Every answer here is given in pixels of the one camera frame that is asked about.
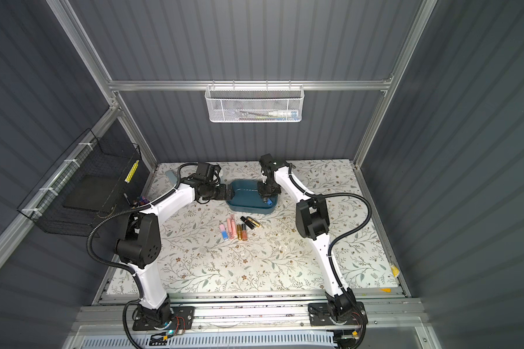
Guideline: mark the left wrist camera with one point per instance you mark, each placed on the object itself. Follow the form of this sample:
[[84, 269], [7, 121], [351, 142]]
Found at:
[[207, 172]]

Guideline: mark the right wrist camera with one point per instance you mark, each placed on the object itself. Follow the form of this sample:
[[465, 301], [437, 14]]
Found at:
[[269, 163]]

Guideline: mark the teal storage box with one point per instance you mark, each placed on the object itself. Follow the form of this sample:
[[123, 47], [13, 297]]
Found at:
[[246, 198]]

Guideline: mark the grey blue small device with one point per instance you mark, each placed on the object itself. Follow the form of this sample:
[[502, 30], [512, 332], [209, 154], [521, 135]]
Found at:
[[171, 177]]

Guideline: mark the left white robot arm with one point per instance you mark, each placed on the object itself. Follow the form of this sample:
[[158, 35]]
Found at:
[[141, 247]]

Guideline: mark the black lipstick gold band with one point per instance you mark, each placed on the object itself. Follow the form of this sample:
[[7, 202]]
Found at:
[[247, 222]]

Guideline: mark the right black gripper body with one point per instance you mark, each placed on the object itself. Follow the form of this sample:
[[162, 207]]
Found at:
[[268, 192]]

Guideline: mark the cup of coloured pens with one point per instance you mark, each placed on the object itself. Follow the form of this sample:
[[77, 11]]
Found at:
[[141, 203]]

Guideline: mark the white wire mesh basket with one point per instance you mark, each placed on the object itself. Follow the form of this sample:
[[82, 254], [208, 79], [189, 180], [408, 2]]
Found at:
[[264, 105]]

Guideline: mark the floral table mat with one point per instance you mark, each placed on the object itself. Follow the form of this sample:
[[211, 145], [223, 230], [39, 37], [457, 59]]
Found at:
[[196, 259]]

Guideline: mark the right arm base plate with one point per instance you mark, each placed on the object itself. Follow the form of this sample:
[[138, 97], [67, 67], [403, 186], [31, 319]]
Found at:
[[323, 314]]

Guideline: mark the pink blue gradient lipstick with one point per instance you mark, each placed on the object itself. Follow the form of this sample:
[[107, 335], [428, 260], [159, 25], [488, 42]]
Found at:
[[224, 233]]

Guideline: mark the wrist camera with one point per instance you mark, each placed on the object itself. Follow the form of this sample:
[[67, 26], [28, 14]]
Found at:
[[207, 172], [269, 163]]

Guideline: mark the black wire basket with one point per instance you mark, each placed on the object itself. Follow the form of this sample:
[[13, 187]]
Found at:
[[102, 177]]

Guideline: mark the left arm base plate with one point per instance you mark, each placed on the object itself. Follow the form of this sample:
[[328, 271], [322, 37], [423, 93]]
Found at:
[[167, 318]]

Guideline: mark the white perforated cable tray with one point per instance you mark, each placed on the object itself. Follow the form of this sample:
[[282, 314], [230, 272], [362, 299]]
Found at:
[[278, 339]]

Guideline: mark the gold glitter lipstick angled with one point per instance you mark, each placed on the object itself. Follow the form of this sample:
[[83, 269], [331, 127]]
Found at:
[[254, 222]]

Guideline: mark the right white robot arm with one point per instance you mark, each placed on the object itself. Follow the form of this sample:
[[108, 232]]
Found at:
[[313, 223]]

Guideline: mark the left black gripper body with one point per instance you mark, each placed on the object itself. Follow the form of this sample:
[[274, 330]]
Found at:
[[220, 192]]

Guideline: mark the pink lip gloss tube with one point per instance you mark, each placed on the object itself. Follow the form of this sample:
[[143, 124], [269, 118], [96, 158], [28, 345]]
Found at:
[[231, 225]]

